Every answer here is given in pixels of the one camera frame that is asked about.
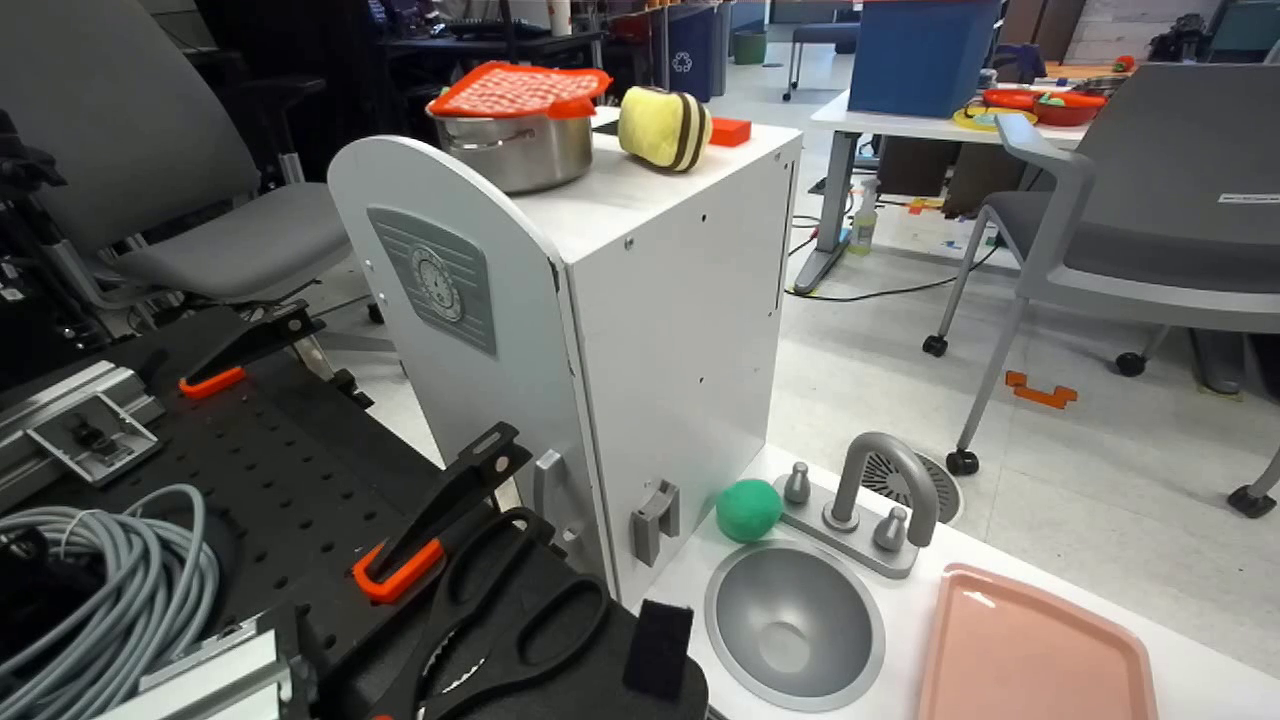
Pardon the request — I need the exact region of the blue storage bin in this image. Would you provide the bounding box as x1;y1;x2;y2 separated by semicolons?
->
849;0;1000;117

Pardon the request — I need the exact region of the grey toy faucet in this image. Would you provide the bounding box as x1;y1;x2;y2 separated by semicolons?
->
776;433;944;581

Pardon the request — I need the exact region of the grey office chair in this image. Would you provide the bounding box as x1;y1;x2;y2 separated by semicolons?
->
0;0;349;310
923;59;1280;477

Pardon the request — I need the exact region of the pink plastic tray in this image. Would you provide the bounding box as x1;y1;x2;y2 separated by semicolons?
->
918;566;1162;720

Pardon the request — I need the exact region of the orange rectangular block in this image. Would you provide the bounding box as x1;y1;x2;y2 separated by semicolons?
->
710;117;751;147

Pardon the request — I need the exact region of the black orange clamp far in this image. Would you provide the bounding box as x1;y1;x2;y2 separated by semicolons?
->
175;310;319;401

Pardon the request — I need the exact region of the black orange clamp near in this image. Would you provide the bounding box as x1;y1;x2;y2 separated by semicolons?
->
353;422;527;604

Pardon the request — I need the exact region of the grey office chair left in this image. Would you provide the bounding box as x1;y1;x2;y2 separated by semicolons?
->
0;0;349;310

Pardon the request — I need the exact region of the white toy kitchen cabinet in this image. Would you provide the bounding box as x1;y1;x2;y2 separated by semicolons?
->
329;123;800;604

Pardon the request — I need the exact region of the grey cabinet door latch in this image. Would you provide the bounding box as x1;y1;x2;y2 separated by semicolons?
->
634;479;682;566

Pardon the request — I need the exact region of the black orange clamp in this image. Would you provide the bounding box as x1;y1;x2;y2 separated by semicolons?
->
353;422;527;604
175;310;319;401

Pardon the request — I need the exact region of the grey office chair right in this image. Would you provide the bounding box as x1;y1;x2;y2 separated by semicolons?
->
923;59;1280;477

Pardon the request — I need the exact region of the grey toy sink bowl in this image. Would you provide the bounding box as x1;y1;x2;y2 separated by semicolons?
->
705;543;886;714

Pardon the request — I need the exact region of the black and yellow sponge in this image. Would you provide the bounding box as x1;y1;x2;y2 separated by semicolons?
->
619;90;712;176

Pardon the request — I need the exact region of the orange clip on floor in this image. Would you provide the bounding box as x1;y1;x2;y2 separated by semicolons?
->
1005;373;1079;409

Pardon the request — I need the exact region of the stainless steel pot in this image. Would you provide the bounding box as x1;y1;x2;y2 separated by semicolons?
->
437;117;592;198

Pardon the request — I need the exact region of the green ball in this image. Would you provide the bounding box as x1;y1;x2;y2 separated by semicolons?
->
718;479;783;543

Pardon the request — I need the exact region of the white desk background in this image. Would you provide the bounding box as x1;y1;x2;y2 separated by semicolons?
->
791;98;1000;298

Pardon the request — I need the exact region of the black perforated mounting board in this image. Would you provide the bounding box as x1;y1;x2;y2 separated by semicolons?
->
72;310;710;720

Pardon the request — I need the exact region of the orange checkered pot holder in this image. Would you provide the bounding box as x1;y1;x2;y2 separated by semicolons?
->
427;59;612;122

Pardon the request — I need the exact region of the grey cable bundle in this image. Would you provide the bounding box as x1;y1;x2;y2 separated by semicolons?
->
0;479;226;720

